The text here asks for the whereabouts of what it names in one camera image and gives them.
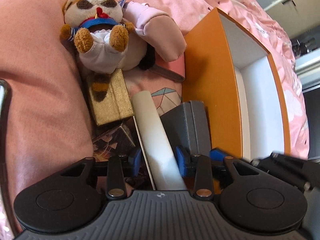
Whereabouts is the photo card box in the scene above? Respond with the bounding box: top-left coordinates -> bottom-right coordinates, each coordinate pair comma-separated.
92,119 -> 152,190

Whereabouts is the white glasses case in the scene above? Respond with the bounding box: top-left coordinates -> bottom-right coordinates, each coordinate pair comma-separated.
131,90 -> 187,191

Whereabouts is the dark grey felt case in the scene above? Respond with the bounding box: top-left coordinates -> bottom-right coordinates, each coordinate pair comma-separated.
160,101 -> 211,156

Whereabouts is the gold gift box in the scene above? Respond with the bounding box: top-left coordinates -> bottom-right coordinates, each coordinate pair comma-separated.
86,69 -> 134,126

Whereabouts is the orange cardboard box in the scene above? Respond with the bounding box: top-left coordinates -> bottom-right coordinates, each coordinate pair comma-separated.
182,8 -> 291,160

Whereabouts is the pink bed quilt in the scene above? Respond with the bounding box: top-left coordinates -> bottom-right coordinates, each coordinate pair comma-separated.
0,0 -> 311,235

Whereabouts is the pink notebook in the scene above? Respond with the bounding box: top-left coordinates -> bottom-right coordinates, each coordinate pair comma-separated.
149,54 -> 185,82

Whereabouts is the raccoon plush toy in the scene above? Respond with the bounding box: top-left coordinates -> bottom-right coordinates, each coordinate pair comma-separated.
60,0 -> 155,101

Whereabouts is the pink pouch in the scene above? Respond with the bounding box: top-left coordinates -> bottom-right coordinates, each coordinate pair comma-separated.
123,1 -> 187,62

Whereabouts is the black cable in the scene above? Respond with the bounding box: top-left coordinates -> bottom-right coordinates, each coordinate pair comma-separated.
0,78 -> 21,235

